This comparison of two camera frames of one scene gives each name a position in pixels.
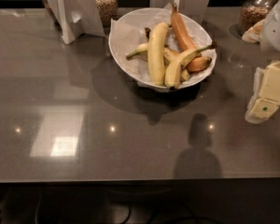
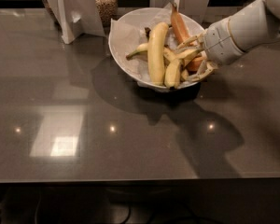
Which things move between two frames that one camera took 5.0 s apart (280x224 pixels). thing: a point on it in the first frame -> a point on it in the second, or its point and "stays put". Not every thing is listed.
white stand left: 75,9 stays put
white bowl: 162,47 stays put
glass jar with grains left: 105,1 stays put
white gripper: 277,32 -> 218,42
